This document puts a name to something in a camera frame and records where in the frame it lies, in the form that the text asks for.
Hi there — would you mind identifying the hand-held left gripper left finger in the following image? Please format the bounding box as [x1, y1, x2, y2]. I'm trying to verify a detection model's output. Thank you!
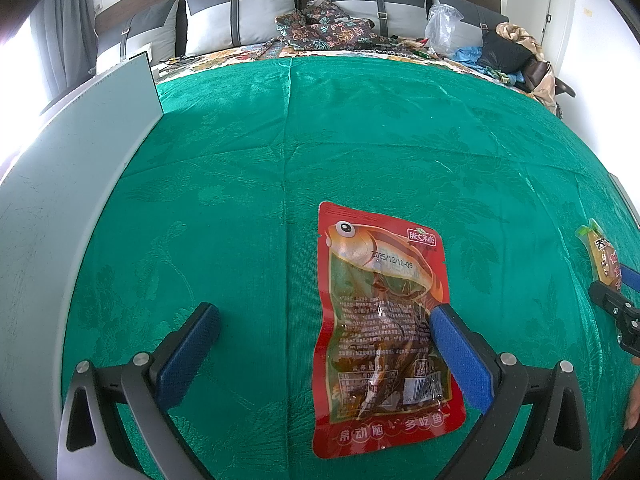
[57, 301, 222, 480]

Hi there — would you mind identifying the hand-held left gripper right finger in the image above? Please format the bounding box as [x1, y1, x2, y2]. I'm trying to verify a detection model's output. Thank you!
[429, 302, 593, 480]

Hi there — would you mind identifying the green and brown snack packet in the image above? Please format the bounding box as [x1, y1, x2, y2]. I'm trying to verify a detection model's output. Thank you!
[575, 218, 624, 290]

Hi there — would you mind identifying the red fish snack packet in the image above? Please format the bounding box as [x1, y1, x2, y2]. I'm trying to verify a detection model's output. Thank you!
[312, 201, 467, 459]

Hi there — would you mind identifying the person's right hand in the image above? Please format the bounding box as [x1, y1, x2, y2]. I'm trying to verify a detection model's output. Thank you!
[625, 355, 640, 431]

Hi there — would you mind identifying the dark grey slab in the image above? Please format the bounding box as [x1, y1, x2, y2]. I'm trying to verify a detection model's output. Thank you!
[607, 172, 640, 227]

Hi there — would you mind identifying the red clothing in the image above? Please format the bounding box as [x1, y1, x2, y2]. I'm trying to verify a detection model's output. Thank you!
[600, 430, 640, 480]

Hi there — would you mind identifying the grey board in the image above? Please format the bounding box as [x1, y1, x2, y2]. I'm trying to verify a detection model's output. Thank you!
[0, 54, 164, 480]

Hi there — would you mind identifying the dark chair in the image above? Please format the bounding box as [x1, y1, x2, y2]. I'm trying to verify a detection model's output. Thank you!
[525, 57, 577, 119]

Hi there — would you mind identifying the green blanket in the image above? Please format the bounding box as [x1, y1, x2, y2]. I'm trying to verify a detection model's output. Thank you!
[60, 55, 640, 480]

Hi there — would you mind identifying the beige cloth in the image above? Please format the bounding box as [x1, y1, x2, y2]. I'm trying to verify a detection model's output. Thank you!
[495, 22, 557, 112]

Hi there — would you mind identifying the floral bed sheet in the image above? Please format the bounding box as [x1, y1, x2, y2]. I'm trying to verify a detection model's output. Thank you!
[155, 35, 551, 107]

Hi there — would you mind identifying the grey and white pillow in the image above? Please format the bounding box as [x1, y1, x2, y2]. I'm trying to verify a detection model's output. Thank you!
[430, 0, 509, 37]
[182, 0, 300, 59]
[312, 0, 432, 39]
[95, 0, 182, 69]

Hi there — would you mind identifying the clear plastic bag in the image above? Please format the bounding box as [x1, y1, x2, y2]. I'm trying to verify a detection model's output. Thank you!
[425, 3, 467, 57]

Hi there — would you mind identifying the grey curtain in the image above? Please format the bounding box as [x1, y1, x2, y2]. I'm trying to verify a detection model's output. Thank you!
[30, 0, 97, 107]

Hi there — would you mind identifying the dark patterned crumpled cloth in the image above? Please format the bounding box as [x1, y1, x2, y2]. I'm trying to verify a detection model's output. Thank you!
[275, 0, 379, 54]

